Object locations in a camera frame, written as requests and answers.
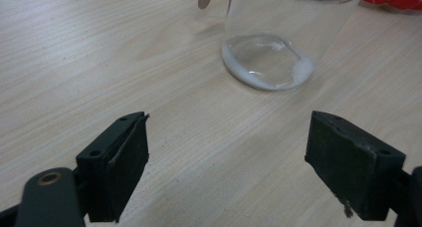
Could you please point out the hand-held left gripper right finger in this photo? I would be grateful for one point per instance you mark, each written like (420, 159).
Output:
(351, 167)

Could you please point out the clear glass jar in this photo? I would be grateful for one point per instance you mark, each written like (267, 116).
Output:
(265, 61)

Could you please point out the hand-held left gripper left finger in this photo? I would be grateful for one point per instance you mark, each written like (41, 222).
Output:
(109, 174)

